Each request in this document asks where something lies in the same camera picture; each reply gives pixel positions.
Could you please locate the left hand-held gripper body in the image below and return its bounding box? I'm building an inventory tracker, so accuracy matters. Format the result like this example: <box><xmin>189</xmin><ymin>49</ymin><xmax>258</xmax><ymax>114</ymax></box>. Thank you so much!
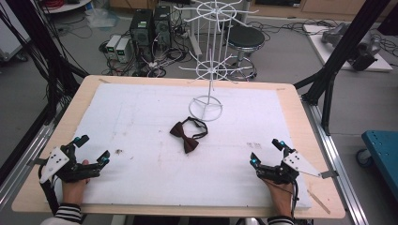
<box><xmin>26</xmin><ymin>142</ymin><xmax>101</xmax><ymax>185</ymax></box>

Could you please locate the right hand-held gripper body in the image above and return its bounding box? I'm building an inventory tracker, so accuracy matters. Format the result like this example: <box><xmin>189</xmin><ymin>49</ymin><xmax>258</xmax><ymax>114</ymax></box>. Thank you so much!
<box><xmin>255</xmin><ymin>146</ymin><xmax>340</xmax><ymax>186</ymax></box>

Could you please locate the brown bow tie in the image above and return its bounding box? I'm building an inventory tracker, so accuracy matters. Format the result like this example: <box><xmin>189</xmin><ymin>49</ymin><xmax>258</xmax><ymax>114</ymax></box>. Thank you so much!
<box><xmin>169</xmin><ymin>115</ymin><xmax>209</xmax><ymax>155</ymax></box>

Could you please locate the white wire display rack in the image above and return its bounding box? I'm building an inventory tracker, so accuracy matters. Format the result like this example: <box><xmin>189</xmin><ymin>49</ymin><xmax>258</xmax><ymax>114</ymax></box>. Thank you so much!
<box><xmin>173</xmin><ymin>0</ymin><xmax>261</xmax><ymax>123</ymax></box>

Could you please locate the person's left hand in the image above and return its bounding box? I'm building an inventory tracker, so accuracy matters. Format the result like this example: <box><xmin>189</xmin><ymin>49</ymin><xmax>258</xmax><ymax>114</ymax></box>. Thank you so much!
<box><xmin>61</xmin><ymin>158</ymin><xmax>92</xmax><ymax>208</ymax></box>

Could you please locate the person's right hand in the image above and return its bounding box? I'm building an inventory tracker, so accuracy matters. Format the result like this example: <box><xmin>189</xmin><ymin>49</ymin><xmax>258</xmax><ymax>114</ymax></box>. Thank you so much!
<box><xmin>261</xmin><ymin>178</ymin><xmax>296</xmax><ymax>218</ymax></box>

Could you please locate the thin wooden stick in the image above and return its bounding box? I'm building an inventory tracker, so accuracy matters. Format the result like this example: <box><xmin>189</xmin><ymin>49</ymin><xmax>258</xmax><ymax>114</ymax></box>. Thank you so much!
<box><xmin>305</xmin><ymin>188</ymin><xmax>332</xmax><ymax>216</ymax></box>

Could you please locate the white foam mat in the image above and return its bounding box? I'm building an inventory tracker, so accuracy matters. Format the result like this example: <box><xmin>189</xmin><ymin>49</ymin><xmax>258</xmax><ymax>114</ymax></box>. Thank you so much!
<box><xmin>54</xmin><ymin>82</ymin><xmax>314</xmax><ymax>211</ymax></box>

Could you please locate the blue wheeled cart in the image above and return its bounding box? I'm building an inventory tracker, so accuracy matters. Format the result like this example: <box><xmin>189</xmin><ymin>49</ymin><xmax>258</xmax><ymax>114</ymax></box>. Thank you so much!
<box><xmin>356</xmin><ymin>128</ymin><xmax>398</xmax><ymax>202</ymax></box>

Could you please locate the grey power supply unit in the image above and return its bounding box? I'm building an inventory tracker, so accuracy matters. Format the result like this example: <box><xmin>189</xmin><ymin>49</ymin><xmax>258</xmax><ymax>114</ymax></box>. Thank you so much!
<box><xmin>104</xmin><ymin>34</ymin><xmax>122</xmax><ymax>61</ymax></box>
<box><xmin>115</xmin><ymin>37</ymin><xmax>131</xmax><ymax>65</ymax></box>

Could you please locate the black round stool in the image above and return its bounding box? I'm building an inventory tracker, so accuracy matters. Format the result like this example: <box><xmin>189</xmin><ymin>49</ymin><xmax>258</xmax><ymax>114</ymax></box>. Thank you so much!
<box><xmin>224</xmin><ymin>24</ymin><xmax>267</xmax><ymax>83</ymax></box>

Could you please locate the large black computer tower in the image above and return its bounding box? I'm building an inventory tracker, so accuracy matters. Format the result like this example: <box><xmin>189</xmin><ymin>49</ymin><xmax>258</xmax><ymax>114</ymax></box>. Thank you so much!
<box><xmin>129</xmin><ymin>7</ymin><xmax>155</xmax><ymax>63</ymax></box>

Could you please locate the white board with grey device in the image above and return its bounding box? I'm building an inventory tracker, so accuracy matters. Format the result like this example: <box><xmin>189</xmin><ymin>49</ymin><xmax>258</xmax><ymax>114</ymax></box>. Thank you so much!
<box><xmin>301</xmin><ymin>22</ymin><xmax>394</xmax><ymax>73</ymax></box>

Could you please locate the small black computer tower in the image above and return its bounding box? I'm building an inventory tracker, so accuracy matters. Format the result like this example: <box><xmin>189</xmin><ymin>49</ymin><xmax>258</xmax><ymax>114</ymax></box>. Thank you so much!
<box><xmin>152</xmin><ymin>5</ymin><xmax>173</xmax><ymax>49</ymax></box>

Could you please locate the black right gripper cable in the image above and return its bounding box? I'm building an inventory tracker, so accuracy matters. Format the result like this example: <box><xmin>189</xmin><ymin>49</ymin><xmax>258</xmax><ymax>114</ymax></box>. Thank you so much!
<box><xmin>290</xmin><ymin>180</ymin><xmax>300</xmax><ymax>219</ymax></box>

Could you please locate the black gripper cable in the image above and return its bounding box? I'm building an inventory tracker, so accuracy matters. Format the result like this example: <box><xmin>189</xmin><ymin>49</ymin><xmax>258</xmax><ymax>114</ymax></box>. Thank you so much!
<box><xmin>38</xmin><ymin>163</ymin><xmax>61</xmax><ymax>217</ymax></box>
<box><xmin>290</xmin><ymin>180</ymin><xmax>300</xmax><ymax>219</ymax></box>

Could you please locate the aluminium rail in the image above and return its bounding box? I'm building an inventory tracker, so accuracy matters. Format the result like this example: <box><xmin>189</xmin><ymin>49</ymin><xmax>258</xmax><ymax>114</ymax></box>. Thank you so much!
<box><xmin>0</xmin><ymin>102</ymin><xmax>69</xmax><ymax>211</ymax></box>
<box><xmin>300</xmin><ymin>97</ymin><xmax>370</xmax><ymax>225</ymax></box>

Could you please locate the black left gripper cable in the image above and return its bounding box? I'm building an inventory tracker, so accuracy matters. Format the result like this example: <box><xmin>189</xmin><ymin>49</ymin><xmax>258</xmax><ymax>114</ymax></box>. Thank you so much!
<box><xmin>38</xmin><ymin>163</ymin><xmax>61</xmax><ymax>217</ymax></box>

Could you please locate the black frame post with cables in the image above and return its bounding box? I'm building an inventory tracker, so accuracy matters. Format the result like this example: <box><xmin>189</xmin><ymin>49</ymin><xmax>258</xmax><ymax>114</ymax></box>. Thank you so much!
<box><xmin>0</xmin><ymin>0</ymin><xmax>90</xmax><ymax>126</ymax></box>

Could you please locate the tangle of floor cables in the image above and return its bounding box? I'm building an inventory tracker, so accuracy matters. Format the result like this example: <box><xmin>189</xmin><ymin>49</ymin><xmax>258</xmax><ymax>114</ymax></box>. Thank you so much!
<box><xmin>98</xmin><ymin>12</ymin><xmax>201</xmax><ymax>79</ymax></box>

